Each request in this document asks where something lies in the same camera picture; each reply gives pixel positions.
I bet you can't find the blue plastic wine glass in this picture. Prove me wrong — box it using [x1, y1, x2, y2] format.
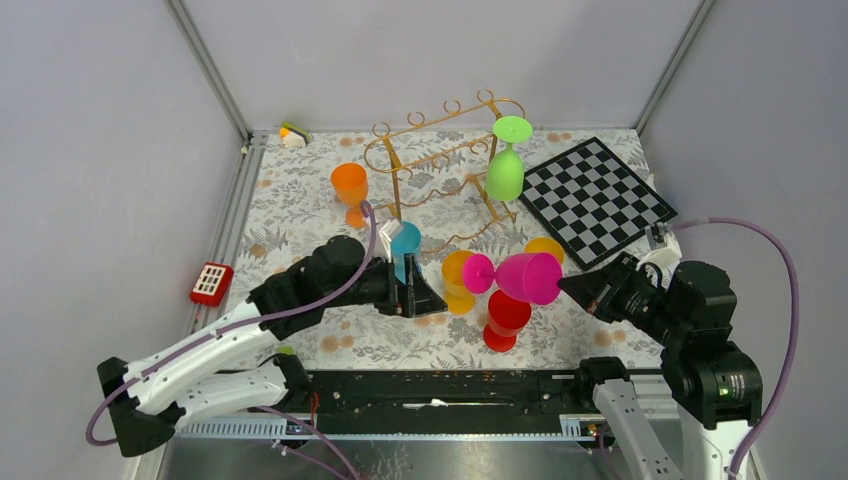
[390, 221, 422, 284]

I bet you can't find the floral patterned table mat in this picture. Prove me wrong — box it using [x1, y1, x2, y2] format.
[228, 132, 660, 370]

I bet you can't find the red white small block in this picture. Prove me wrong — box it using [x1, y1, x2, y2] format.
[189, 262, 234, 307]

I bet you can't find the orange plastic wine glass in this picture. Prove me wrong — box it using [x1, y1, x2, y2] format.
[330, 162, 368, 228]

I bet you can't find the red plastic wine glass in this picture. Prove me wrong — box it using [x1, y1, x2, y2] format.
[483, 290, 532, 353]

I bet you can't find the magenta plastic wine glass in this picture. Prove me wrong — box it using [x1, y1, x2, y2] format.
[461, 252, 563, 305]

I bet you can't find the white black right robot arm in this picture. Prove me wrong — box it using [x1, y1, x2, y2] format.
[558, 254, 763, 479]

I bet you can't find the yellow plastic wine glass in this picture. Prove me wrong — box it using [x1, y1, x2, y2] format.
[441, 250, 475, 315]
[524, 237, 566, 265]

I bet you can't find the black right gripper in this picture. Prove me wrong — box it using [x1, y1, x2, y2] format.
[557, 248, 687, 342]

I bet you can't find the yellow plastic wine glass right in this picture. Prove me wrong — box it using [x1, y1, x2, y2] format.
[524, 237, 566, 265]

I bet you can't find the gold wire wine glass rack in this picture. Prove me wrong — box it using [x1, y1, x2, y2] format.
[362, 89, 527, 256]

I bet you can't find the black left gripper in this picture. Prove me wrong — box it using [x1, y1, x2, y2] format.
[324, 252, 447, 317]

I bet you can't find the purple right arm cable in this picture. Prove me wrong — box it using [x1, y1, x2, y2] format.
[669, 217, 801, 480]

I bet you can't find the yellow plastic wine glass front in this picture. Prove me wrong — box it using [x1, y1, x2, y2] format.
[441, 250, 475, 315]

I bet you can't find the black white checkerboard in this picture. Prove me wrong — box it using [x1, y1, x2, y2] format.
[519, 137, 678, 270]

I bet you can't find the orange white green toy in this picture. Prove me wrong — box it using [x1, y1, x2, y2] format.
[279, 122, 312, 149]

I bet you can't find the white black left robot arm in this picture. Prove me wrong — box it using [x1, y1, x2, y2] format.
[96, 235, 447, 458]

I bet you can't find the green plastic wine glass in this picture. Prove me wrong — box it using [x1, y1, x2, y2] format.
[485, 116, 533, 202]

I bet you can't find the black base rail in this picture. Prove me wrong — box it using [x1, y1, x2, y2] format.
[245, 367, 664, 439]

